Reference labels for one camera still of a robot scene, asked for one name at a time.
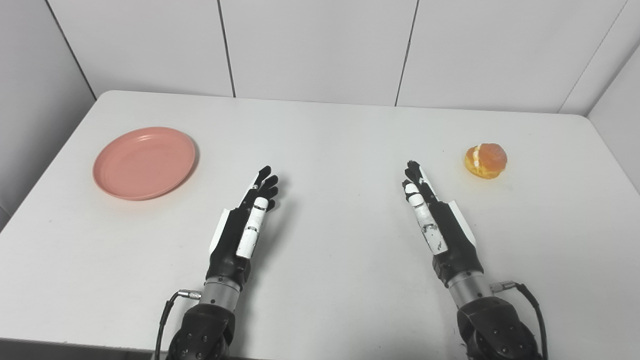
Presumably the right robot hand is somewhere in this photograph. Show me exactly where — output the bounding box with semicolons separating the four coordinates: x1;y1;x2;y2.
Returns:
401;160;485;289

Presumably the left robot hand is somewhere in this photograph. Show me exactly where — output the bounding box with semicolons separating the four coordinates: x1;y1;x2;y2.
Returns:
205;165;280;292

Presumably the cream puff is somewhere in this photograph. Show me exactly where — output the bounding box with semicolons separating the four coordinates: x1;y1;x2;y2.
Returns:
464;143;508;180

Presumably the pink round plate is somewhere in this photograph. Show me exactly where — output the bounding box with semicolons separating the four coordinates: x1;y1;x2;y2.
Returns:
92;126;197;201

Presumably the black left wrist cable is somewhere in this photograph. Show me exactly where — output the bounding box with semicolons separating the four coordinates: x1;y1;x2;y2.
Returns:
154;289;203;360

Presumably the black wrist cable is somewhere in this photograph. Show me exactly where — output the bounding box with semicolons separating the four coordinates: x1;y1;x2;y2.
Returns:
154;289;203;360
490;281;549;360

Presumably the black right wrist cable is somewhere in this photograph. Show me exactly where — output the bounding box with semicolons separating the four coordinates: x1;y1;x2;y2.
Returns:
490;281;549;360

